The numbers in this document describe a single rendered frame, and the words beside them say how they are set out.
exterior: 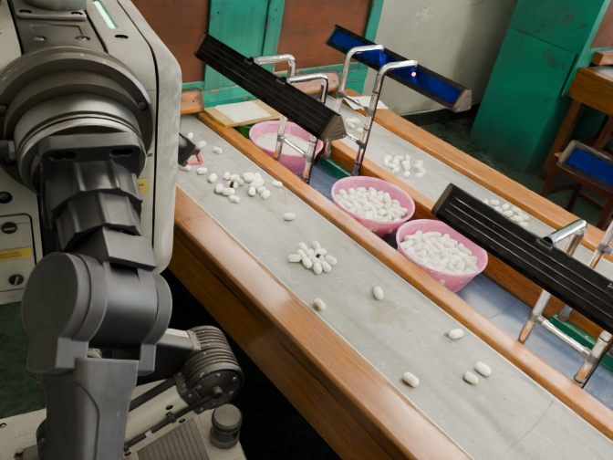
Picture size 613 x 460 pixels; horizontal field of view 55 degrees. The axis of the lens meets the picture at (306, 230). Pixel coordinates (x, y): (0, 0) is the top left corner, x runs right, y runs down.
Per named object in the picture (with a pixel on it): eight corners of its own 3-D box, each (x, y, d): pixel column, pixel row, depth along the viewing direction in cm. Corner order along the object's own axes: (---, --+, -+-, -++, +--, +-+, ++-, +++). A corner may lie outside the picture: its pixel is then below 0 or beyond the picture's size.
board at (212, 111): (225, 128, 207) (225, 125, 207) (202, 110, 216) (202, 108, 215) (296, 115, 228) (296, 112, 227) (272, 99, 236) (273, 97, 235)
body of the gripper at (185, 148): (181, 132, 162) (162, 120, 156) (200, 149, 156) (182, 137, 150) (166, 151, 162) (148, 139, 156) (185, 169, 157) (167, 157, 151)
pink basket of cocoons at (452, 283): (439, 313, 158) (450, 287, 153) (369, 259, 173) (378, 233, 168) (493, 282, 174) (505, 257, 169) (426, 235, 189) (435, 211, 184)
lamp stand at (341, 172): (354, 190, 205) (385, 67, 180) (316, 164, 217) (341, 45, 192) (389, 179, 217) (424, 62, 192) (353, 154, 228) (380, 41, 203)
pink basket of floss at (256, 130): (314, 185, 203) (318, 162, 198) (239, 169, 203) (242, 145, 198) (321, 152, 225) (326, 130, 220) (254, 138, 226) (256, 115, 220)
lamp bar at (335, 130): (323, 143, 147) (329, 117, 143) (192, 56, 183) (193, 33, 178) (346, 139, 152) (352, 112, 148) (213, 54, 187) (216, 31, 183)
